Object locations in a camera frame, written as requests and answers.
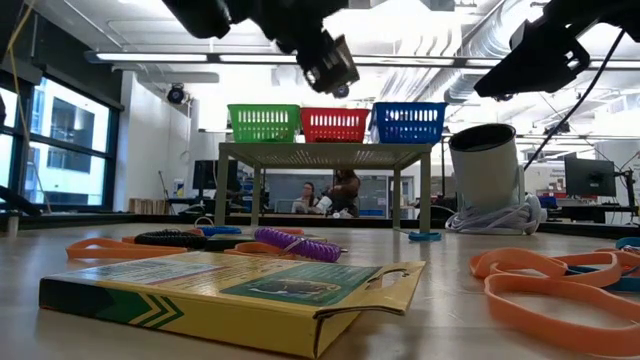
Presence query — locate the purple coil wrist keychain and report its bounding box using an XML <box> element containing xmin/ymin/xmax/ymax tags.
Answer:
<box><xmin>253</xmin><ymin>226</ymin><xmax>350</xmax><ymax>264</ymax></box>

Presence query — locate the yellow hanging cord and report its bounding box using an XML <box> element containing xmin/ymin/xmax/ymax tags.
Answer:
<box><xmin>0</xmin><ymin>0</ymin><xmax>54</xmax><ymax>214</ymax></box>

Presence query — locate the black coil wrist keychain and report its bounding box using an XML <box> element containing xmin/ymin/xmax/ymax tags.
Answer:
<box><xmin>133</xmin><ymin>228</ymin><xmax>210</xmax><ymax>251</ymax></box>

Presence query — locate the ceiling light strip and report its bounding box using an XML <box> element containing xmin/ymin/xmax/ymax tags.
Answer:
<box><xmin>84</xmin><ymin>49</ymin><xmax>640</xmax><ymax>72</ymax></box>

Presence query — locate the wooden crate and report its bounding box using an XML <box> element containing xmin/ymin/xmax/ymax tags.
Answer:
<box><xmin>128</xmin><ymin>197</ymin><xmax>167</xmax><ymax>216</ymax></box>

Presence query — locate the green plastic basket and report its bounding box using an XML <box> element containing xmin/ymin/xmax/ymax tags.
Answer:
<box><xmin>227</xmin><ymin>103</ymin><xmax>302</xmax><ymax>144</ymax></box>

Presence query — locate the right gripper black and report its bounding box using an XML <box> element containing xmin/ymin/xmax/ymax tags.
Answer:
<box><xmin>473</xmin><ymin>0</ymin><xmax>601</xmax><ymax>99</ymax></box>

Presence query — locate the background office desk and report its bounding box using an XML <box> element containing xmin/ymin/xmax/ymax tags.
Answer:
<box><xmin>544</xmin><ymin>203</ymin><xmax>640</xmax><ymax>225</ymax></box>

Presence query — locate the white cylinder with black top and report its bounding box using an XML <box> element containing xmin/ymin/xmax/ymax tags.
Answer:
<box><xmin>448</xmin><ymin>123</ymin><xmax>526</xmax><ymax>216</ymax></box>

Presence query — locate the person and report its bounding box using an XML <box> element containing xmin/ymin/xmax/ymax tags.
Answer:
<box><xmin>325</xmin><ymin>168</ymin><xmax>362</xmax><ymax>218</ymax></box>
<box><xmin>291</xmin><ymin>181</ymin><xmax>322</xmax><ymax>215</ymax></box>

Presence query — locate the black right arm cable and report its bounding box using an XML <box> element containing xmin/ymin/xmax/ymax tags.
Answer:
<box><xmin>522</xmin><ymin>27</ymin><xmax>626</xmax><ymax>170</ymax></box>

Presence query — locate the red plastic basket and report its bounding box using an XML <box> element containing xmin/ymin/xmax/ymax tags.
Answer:
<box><xmin>299</xmin><ymin>107</ymin><xmax>371</xmax><ymax>144</ymax></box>

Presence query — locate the blue coil wrist keychain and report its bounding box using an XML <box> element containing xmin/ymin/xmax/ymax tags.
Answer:
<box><xmin>193</xmin><ymin>216</ymin><xmax>243</xmax><ymax>238</ymax></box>

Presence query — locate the blue plastic basket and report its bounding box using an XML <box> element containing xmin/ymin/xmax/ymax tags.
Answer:
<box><xmin>370</xmin><ymin>101</ymin><xmax>450</xmax><ymax>146</ymax></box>

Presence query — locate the large window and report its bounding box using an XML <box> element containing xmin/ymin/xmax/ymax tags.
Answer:
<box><xmin>0</xmin><ymin>74</ymin><xmax>121</xmax><ymax>214</ymax></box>

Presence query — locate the black computer monitor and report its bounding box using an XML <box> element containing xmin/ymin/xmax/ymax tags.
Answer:
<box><xmin>192</xmin><ymin>159</ymin><xmax>240</xmax><ymax>192</ymax></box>
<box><xmin>564</xmin><ymin>156</ymin><xmax>618</xmax><ymax>198</ymax></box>

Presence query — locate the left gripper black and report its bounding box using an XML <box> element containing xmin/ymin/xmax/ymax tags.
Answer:
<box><xmin>249</xmin><ymin>0</ymin><xmax>351</xmax><ymax>95</ymax></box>

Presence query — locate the pale green perforated metal shelf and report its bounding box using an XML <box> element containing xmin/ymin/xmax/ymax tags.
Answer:
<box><xmin>214</xmin><ymin>142</ymin><xmax>434</xmax><ymax>235</ymax></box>

